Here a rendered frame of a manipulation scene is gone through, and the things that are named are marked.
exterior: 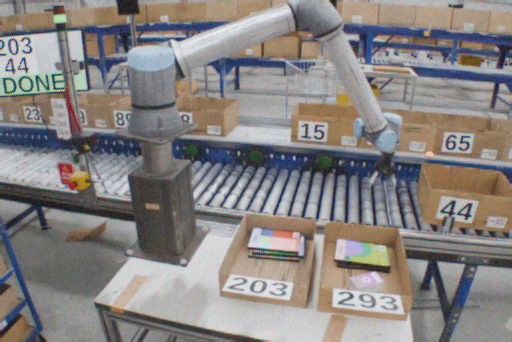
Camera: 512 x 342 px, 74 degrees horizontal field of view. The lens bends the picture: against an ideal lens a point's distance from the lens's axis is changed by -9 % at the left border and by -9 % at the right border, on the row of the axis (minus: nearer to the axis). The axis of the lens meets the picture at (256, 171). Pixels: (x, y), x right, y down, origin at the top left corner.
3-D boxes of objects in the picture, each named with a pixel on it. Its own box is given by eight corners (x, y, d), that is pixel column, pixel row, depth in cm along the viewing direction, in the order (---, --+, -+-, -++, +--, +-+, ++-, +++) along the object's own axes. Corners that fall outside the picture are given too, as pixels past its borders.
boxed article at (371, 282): (348, 287, 122) (349, 277, 120) (373, 281, 125) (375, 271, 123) (355, 298, 117) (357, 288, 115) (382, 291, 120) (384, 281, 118)
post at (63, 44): (80, 207, 189) (46, 32, 153) (85, 202, 193) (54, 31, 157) (98, 210, 187) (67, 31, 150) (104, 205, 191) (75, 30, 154)
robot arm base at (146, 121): (160, 140, 116) (158, 109, 112) (116, 132, 123) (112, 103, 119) (193, 124, 132) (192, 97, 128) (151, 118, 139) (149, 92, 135)
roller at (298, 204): (297, 227, 167) (287, 224, 168) (310, 179, 213) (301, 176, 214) (301, 219, 165) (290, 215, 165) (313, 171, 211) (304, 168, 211)
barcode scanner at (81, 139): (93, 155, 167) (86, 134, 163) (73, 157, 170) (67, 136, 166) (101, 150, 172) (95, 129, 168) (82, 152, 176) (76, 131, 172)
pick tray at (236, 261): (218, 296, 119) (216, 273, 115) (245, 233, 154) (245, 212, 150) (305, 309, 114) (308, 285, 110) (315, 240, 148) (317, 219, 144)
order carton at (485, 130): (430, 155, 196) (436, 126, 189) (422, 138, 222) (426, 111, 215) (501, 162, 187) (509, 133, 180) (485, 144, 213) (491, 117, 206)
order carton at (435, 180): (422, 223, 158) (430, 188, 151) (415, 193, 184) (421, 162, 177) (510, 233, 149) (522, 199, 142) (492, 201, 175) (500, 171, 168)
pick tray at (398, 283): (315, 311, 113) (318, 287, 109) (323, 242, 147) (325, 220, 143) (407, 321, 108) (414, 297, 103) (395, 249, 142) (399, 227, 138)
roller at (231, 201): (225, 219, 174) (217, 213, 174) (252, 174, 220) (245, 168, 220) (231, 212, 172) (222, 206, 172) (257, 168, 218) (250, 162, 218)
